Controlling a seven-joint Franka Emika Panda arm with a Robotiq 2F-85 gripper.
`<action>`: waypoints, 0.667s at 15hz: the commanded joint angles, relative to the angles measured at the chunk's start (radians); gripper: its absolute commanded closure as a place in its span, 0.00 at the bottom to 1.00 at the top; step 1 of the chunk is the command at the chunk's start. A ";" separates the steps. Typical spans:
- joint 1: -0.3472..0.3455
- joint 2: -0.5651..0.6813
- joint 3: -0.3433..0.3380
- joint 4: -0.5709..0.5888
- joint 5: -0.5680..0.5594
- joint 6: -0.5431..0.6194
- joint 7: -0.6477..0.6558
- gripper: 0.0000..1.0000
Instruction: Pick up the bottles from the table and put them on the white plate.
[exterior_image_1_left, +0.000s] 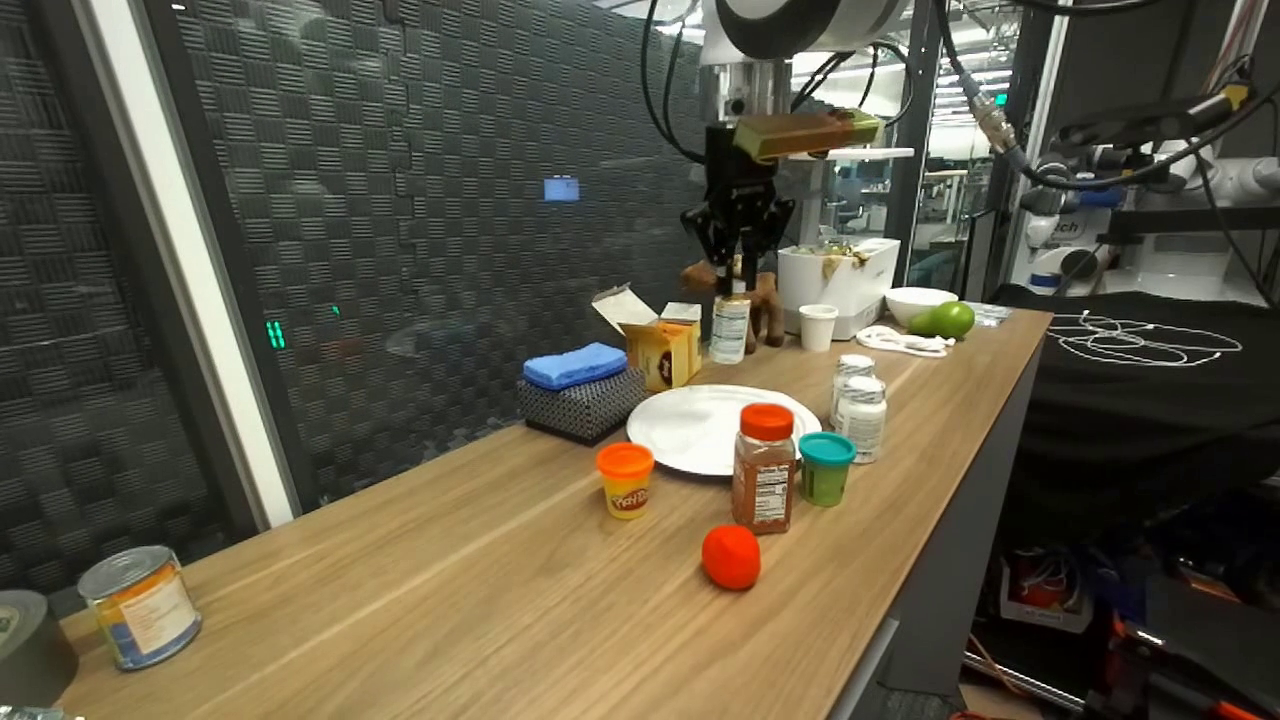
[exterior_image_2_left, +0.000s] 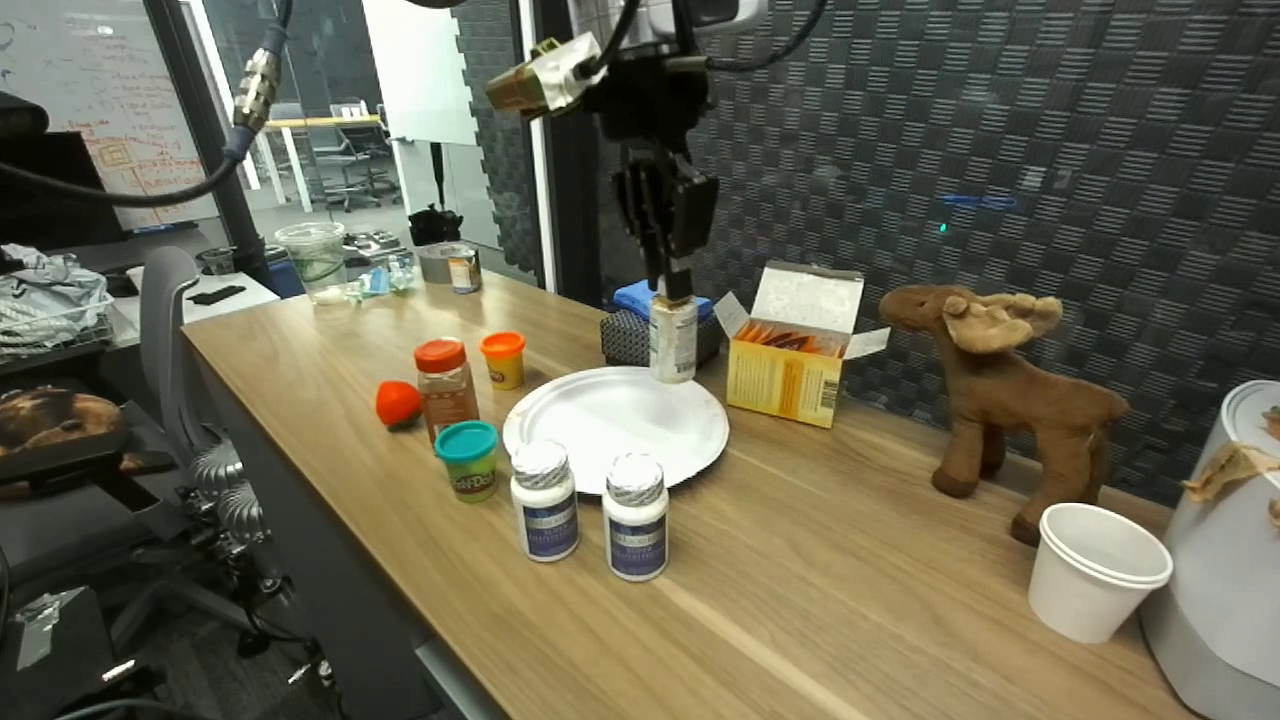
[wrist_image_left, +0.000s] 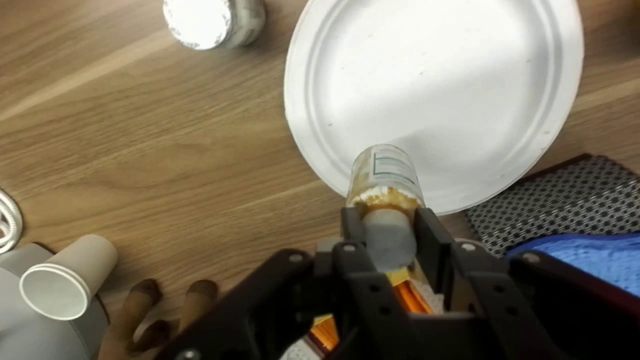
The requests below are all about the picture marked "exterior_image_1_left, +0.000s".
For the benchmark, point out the green fruit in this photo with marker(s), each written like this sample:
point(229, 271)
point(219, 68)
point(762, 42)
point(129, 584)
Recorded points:
point(948, 322)

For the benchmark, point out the white paper cup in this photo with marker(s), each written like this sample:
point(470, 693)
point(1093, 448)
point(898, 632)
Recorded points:
point(817, 329)

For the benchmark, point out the yellow open tea box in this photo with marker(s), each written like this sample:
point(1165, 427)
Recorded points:
point(660, 355)

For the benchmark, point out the orange blue bag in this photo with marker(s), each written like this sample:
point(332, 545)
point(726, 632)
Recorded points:
point(1116, 642)

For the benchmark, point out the white jug container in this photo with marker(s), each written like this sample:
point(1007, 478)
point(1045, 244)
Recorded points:
point(841, 274)

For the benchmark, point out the brown spice bottle orange cap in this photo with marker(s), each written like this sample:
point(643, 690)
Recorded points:
point(766, 485)

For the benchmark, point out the brown moose plush toy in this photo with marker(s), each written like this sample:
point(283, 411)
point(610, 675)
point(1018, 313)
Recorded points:
point(766, 305)

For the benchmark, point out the labelled tin can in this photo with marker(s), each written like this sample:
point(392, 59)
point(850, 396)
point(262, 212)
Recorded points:
point(145, 615)

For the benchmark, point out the white round plate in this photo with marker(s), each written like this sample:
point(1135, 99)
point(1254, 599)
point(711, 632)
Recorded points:
point(693, 428)

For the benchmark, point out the yellow tub orange lid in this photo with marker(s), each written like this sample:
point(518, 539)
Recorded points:
point(624, 489)

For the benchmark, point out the orange red ball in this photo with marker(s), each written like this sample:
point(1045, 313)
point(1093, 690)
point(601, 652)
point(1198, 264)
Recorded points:
point(733, 559)

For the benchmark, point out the blue folded cloth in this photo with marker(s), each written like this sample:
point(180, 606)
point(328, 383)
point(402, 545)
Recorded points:
point(573, 364)

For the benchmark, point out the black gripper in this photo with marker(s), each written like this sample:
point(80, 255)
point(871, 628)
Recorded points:
point(743, 202)

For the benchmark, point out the white bowl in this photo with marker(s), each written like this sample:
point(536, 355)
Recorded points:
point(915, 302)

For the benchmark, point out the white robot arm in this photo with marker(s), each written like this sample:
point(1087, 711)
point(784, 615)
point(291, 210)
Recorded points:
point(813, 22)

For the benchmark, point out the red box on floor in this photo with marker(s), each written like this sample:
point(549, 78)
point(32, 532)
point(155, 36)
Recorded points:
point(1042, 584)

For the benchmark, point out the small tub teal lid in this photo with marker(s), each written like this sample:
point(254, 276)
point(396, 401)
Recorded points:
point(824, 475)

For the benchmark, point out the yellow wrist-mounted camera box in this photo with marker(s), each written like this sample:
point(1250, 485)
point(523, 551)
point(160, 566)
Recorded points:
point(805, 135)

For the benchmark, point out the dark grey tape roll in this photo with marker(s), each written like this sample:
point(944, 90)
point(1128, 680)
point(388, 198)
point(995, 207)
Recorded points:
point(31, 652)

